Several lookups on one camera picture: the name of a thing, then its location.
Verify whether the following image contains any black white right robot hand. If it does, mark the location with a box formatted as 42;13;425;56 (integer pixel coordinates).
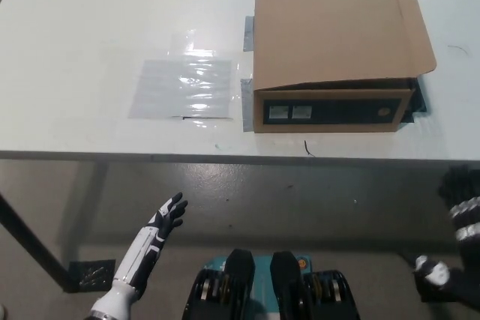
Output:
411;165;480;304

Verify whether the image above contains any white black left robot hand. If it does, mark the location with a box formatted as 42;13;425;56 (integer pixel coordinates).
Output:
88;192;189;320

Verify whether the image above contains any brown cardboard storage box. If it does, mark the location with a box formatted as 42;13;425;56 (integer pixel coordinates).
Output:
251;0;439;134

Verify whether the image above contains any black teal robot torso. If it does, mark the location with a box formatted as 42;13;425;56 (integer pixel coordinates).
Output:
181;247;363;320

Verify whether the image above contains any black floor tape patch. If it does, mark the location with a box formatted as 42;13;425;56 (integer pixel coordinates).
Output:
69;259;116;293

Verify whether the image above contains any black table base bar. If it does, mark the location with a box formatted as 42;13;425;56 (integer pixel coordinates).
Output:
0;191;80;293

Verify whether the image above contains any clear plastic sheet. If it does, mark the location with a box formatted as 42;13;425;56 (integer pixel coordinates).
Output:
127;28;242;123

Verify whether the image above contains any short grey tape strip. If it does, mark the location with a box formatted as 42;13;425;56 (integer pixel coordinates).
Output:
243;15;257;52

